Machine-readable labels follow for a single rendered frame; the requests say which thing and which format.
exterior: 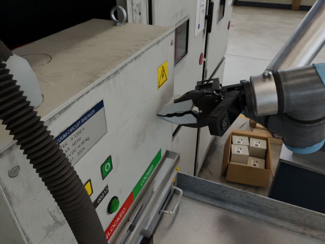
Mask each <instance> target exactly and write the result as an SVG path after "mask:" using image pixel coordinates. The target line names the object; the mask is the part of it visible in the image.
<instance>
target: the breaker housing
mask: <svg viewBox="0 0 325 244"><path fill-rule="evenodd" d="M174 29H175V26H171V25H170V26H169V27H165V26H156V25H147V24H138V23H130V22H124V23H123V25H121V26H116V25H115V23H114V22H113V21H112V20H104V19H95V18H93V19H91V20H88V21H86V22H83V23H80V24H78V25H75V26H73V27H70V28H67V29H65V30H62V31H59V32H57V33H54V34H52V35H49V36H47V37H44V38H42V39H39V40H37V41H34V42H31V43H29V44H26V45H24V46H21V47H18V48H16V49H13V50H11V52H12V53H13V54H16V55H18V56H20V57H22V58H25V59H26V60H27V61H28V63H29V65H30V66H31V68H32V70H33V71H34V73H35V75H36V77H37V81H38V84H39V88H40V91H41V95H42V102H41V103H40V104H39V105H38V106H37V107H36V108H35V109H33V111H37V112H38V113H37V115H36V116H41V119H40V121H44V122H45V121H47V120H48V119H50V118H51V117H52V116H54V115H55V114H57V113H58V112H59V111H61V110H62V109H64V108H65V107H66V106H68V105H69V104H70V103H72V102H73V101H75V100H76V99H77V98H79V97H80V96H82V95H83V94H85V93H86V92H87V91H89V90H90V89H92V88H93V87H94V86H96V85H97V84H99V83H100V82H101V81H103V80H104V79H106V78H107V77H108V76H110V75H111V74H113V73H114V72H115V71H116V70H118V69H119V68H121V67H122V66H124V65H125V64H126V63H128V62H129V61H131V60H132V59H133V58H135V57H136V56H138V55H139V54H140V53H142V52H143V51H145V50H146V49H147V48H149V47H150V46H152V45H153V44H154V43H156V42H157V41H159V40H160V39H162V38H163V37H164V36H165V35H167V34H168V33H170V32H171V31H172V30H174ZM2 121H3V120H0V154H1V153H2V152H3V151H5V150H6V149H8V148H9V147H11V146H12V145H13V144H15V143H16V142H17V141H18V140H13V137H14V135H9V133H10V130H5V128H6V126H7V125H2ZM0 244H28V242H27V240H26V238H25V236H24V234H23V232H22V229H21V227H20V225H19V223H18V221H17V219H16V217H15V214H14V212H13V210H12V208H11V206H10V204H9V201H8V199H7V197H6V195H5V193H4V191H3V189H2V186H1V184H0Z"/></svg>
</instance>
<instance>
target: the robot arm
mask: <svg viewBox="0 0 325 244"><path fill-rule="evenodd" d="M324 45H325V0H317V1H316V2H315V4H314V5H313V6H312V8H311V9H310V10H309V12H308V13H307V14H306V16H305V17H304V18H303V20H302V21H301V22H300V24H299V25H298V27H297V28H296V29H295V31H294V32H293V33H292V35H291V36H290V37H289V39H288V40H287V41H286V43H285V44H284V45H283V47H282V48H281V49H280V51H279V52H278V53H277V55H276V56H275V57H274V59H273V60H272V61H271V63H270V64H269V65H268V67H267V68H266V69H265V71H264V72H263V73H262V74H257V75H252V76H250V81H248V80H247V81H246V80H240V83H239V84H233V85H228V86H222V84H220V81H219V78H213V79H208V80H202V81H197V86H195V90H192V91H189V92H187V93H185V94H183V95H181V94H176V95H174V96H173V97H172V98H171V100H170V101H169V102H168V103H167V104H166V105H164V106H163V107H161V108H160V109H159V110H158V112H157V117H158V118H161V119H163V120H165V121H168V122H171V123H175V124H179V125H181V126H186V127H191V128H201V127H205V126H208V128H209V131H210V135H213V136H219V137H222V136H223V135H224V134H225V132H226V131H227V130H228V129H229V127H230V126H231V125H232V124H233V122H234V121H235V120H236V119H237V117H238V116H239V115H240V114H243V115H244V116H245V117H246V118H249V119H251V120H253V121H255V122H257V123H258V124H260V125H262V126H264V127H266V128H267V129H269V130H270V131H272V132H273V133H275V134H277V135H279V136H281V137H283V143H284V145H285V147H286V148H287V149H289V150H290V151H292V152H295V153H300V154H308V153H313V152H315V151H317V150H320V151H323V152H325V62H324V63H317V64H315V63H313V64H311V62H312V61H313V60H314V58H315V57H316V56H317V54H318V53H319V52H320V50H321V49H322V48H323V46H324ZM310 64H311V65H310ZM212 80H213V82H211V83H206V84H202V82H207V81H212ZM193 104H194V106H195V107H198V110H199V112H198V111H196V110H191V107H192V106H193Z"/></svg>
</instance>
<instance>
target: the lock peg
mask: <svg viewBox="0 0 325 244"><path fill-rule="evenodd" d="M135 227H136V226H135V225H133V223H131V224H130V226H129V228H128V229H127V232H129V231H133V230H134V228H135ZM139 234H140V235H142V236H145V237H148V238H149V237H150V236H151V231H148V230H146V229H141V231H140V233H139Z"/></svg>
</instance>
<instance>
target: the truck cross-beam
mask: <svg viewBox="0 0 325 244"><path fill-rule="evenodd" d="M174 178H175V182H174V185H175V186H176V185H177V171H175V170H174V171H173V173H172V175H171V177H170V179H169V181H168V183H167V185H166V186H165V188H164V190H163V192H162V194H161V195H160V197H159V199H158V201H157V203H156V204H155V206H154V208H153V210H152V212H151V214H150V215H149V217H148V219H147V221H146V223H145V224H144V226H143V229H146V230H148V231H151V234H152V233H153V231H154V229H155V227H156V225H157V223H158V221H159V219H160V217H161V215H162V213H161V212H160V209H161V210H164V209H165V207H166V205H167V203H168V201H169V199H170V197H171V184H172V182H173V180H174ZM143 237H144V236H142V235H140V234H139V235H138V237H137V239H136V241H135V243H134V244H140V243H141V241H142V239H143Z"/></svg>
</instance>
